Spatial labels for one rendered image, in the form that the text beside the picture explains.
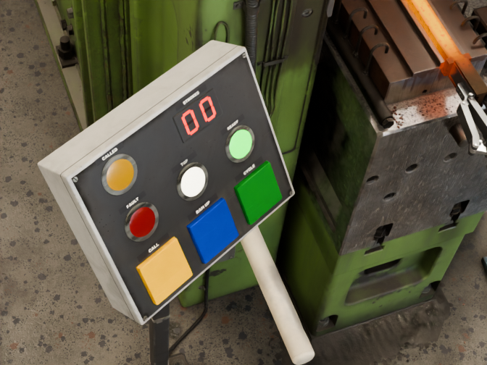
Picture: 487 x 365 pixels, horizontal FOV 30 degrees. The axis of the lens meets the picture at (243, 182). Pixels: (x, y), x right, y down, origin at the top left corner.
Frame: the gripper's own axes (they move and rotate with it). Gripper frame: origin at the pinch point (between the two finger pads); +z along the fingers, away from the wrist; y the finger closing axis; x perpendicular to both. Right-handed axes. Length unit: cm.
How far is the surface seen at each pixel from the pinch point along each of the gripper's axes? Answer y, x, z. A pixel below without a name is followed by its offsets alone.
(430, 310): 19, -99, -7
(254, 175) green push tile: -44.5, 4.8, -9.4
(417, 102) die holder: -6.0, -8.3, 3.6
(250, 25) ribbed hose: -35.2, 7.1, 17.3
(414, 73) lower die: -7.9, -0.9, 5.1
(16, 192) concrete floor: -77, -102, 65
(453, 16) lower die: 5.5, -1.1, 15.3
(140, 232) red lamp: -65, 9, -16
